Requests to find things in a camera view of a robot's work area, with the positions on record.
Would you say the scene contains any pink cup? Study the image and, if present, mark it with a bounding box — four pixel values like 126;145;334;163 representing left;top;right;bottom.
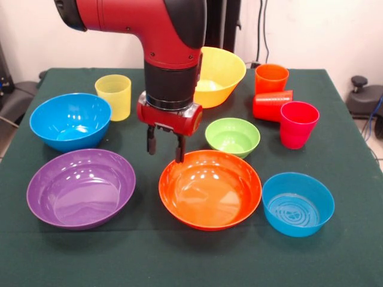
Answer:
279;100;320;150

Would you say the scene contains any light orange bowl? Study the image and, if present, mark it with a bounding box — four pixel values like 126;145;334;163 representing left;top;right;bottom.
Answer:
193;47;247;109

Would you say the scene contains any purple bowl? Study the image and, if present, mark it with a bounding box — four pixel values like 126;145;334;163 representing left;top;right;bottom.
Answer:
26;148;136;231

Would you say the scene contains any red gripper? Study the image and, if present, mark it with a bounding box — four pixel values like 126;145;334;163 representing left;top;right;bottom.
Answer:
136;91;203;164

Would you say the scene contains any dark green tablecloth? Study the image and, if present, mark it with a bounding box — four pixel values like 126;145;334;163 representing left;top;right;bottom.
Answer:
0;67;383;287

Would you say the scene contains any grey machine base with knob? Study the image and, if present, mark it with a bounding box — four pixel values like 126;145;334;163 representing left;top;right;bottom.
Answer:
346;75;383;120

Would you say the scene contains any orange cup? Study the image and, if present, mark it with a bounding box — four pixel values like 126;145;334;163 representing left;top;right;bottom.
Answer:
254;63;290;96

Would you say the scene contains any red cup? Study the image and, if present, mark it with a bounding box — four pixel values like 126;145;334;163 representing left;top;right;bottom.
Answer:
253;90;294;123

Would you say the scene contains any yellow cup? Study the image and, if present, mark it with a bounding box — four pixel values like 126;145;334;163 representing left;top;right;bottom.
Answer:
95;74;132;122

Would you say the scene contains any grey floor equipment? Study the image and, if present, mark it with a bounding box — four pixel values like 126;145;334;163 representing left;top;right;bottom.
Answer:
0;41;39;125

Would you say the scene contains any black wall cable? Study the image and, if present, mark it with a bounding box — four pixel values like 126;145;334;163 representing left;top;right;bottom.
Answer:
257;0;270;65
256;0;263;62

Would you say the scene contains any green bowl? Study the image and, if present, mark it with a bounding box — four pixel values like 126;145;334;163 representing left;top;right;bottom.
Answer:
205;117;260;160

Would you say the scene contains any deep blue bowl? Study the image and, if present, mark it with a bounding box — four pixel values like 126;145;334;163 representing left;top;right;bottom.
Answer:
29;93;113;154

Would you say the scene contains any wide orange-red bowl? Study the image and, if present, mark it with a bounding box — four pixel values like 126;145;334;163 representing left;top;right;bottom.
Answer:
158;149;263;232

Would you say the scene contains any small blue ringed bowl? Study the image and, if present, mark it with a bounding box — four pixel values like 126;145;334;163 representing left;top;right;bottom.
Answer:
262;172;335;238

